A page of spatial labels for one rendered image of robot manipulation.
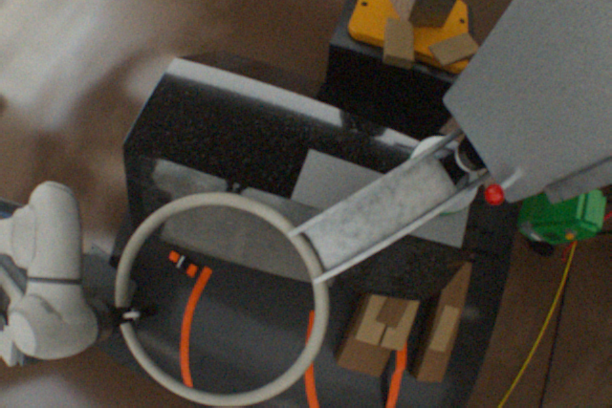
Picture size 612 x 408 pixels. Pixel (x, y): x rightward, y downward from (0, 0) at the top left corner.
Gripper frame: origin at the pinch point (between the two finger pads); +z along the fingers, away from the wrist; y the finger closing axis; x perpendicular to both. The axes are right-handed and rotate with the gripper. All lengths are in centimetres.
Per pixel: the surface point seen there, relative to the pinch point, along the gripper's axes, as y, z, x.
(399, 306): 85, 57, -26
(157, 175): 7.8, 5.2, 38.0
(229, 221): 26.9, 9.4, 20.9
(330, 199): 54, -2, 18
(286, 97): 50, -2, 50
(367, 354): 68, 70, -49
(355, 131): 66, -3, 35
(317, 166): 54, -2, 27
